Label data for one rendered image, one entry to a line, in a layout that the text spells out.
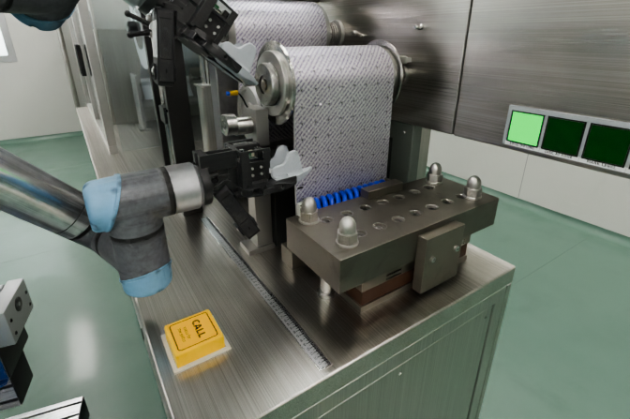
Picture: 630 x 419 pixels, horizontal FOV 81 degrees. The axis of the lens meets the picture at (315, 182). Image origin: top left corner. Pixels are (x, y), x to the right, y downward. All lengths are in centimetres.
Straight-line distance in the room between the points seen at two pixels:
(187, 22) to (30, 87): 556
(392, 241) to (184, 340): 34
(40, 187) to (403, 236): 55
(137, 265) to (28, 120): 567
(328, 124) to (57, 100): 563
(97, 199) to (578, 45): 71
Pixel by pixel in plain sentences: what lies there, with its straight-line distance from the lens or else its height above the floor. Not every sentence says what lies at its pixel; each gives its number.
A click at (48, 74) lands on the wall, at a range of 613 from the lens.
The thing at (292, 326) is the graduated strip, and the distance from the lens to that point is 63.
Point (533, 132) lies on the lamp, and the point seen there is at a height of 118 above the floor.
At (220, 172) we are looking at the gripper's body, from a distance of 60.
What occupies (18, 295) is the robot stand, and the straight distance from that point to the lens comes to 115.
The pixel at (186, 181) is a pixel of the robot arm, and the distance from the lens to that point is 57.
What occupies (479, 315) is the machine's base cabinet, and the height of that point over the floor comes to 82.
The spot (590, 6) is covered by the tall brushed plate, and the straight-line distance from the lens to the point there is 70.
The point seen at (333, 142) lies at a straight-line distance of 71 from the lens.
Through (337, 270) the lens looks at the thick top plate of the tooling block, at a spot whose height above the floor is 101.
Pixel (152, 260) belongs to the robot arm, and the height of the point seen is 102.
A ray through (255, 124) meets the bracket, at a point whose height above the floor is 118.
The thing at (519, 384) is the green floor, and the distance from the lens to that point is 191.
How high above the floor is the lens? 133
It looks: 22 degrees down
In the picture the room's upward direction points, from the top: straight up
